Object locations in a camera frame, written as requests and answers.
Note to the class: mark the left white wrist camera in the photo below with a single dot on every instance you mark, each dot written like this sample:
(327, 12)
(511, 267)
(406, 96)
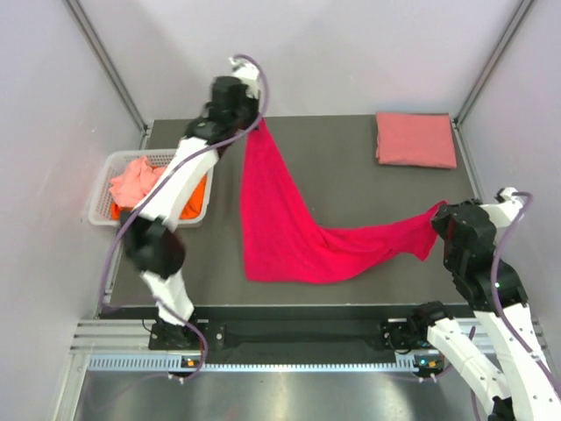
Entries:
(248, 74)

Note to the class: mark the light pink t shirt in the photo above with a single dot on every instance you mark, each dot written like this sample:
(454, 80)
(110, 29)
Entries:
(135, 183)

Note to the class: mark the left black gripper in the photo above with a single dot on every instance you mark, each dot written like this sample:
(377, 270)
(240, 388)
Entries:
(252, 103)

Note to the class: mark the white plastic basket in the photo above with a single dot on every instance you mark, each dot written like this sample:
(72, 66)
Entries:
(101, 205)

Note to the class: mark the orange t shirt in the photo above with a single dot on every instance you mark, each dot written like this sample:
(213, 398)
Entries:
(191, 210)

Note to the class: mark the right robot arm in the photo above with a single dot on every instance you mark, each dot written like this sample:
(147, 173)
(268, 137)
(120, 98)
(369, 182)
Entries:
(520, 385)

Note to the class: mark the folded salmon pink t shirt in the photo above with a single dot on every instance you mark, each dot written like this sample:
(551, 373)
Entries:
(419, 140)

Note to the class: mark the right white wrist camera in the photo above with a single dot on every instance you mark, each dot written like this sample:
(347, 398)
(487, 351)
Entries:
(508, 203)

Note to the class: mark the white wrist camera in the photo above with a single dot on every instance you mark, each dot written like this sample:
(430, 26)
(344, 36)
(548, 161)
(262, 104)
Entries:
(248, 74)
(508, 203)

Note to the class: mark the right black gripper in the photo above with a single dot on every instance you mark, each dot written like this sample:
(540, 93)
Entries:
(440, 217)

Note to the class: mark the slotted cable duct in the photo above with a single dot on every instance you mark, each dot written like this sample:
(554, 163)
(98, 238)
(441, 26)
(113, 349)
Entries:
(176, 363)

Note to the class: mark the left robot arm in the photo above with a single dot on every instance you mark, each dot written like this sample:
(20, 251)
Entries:
(150, 240)

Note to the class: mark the magenta t shirt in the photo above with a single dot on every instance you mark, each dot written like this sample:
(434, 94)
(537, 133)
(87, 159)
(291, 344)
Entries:
(283, 243)

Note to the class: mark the aluminium frame rail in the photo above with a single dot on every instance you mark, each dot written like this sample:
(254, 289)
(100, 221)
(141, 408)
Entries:
(521, 11)

